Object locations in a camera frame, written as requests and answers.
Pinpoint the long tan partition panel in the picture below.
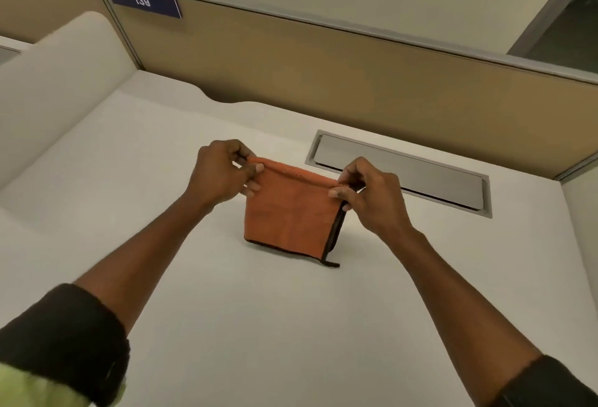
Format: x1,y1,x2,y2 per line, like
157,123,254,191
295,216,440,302
99,0,598,181

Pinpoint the white side partition panel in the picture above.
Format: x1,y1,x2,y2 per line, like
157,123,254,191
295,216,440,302
560,159,598,311

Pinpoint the black sleeve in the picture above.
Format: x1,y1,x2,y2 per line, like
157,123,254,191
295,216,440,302
0,283,131,407
490,355,598,407

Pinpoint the grey metal desk cable cover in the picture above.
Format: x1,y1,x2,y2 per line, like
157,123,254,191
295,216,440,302
305,129,493,219

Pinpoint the orange cloth with black trim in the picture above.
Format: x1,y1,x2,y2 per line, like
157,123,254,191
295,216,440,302
243,156,349,268

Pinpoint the person's left forearm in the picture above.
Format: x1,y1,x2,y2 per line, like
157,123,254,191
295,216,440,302
75,187,213,336

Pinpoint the grey door frame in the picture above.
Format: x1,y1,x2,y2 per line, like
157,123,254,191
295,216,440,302
506,0,598,60

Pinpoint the person's right hand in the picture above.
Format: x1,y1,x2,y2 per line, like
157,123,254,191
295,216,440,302
328,156,415,239

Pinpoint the blue number sign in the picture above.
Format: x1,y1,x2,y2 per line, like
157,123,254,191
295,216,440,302
102,0,183,20

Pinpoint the white curved desk divider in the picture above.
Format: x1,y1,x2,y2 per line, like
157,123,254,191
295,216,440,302
0,11,139,189

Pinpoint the black left sleeve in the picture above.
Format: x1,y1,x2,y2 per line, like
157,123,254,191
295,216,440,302
0,283,131,407

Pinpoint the short tan partition panel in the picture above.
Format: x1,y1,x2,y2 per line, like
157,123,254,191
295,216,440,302
0,0,141,69

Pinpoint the person's left hand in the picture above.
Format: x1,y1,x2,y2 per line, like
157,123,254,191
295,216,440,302
186,139,265,209

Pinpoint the yellow-green shirt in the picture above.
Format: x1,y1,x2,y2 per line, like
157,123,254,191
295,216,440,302
0,362,127,407

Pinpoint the person's right forearm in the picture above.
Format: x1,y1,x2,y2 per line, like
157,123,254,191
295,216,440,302
382,228,543,407

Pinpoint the black right sleeve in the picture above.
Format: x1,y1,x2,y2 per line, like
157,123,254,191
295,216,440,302
490,355,598,407

